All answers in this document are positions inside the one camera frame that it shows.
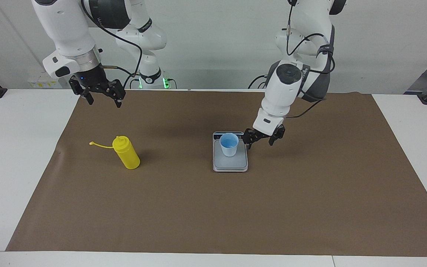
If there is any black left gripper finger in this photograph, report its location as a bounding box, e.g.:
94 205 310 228
269 125 285 145
244 129 258 149

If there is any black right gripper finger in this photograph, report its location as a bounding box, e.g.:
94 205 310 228
69 77 95 105
106 79 126 108

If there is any light blue paper cup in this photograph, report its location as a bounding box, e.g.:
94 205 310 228
219 133 239 157

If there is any yellow squeeze bottle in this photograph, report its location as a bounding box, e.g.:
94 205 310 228
89 135 141 170

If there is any silver digital kitchen scale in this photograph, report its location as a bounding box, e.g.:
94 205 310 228
212 131 249 173

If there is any white power strip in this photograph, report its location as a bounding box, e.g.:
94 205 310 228
28 76 63 89

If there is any brown paper table mat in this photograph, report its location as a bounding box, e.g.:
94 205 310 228
5 89 427 257

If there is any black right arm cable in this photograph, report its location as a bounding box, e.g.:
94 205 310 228
81 0 143 89

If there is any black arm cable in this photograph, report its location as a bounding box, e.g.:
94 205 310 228
285 0 336 119
81 0 143 89

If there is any black base cable bundle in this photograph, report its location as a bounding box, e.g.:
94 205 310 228
248 74 269 90

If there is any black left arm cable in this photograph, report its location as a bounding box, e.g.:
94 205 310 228
285 0 336 119

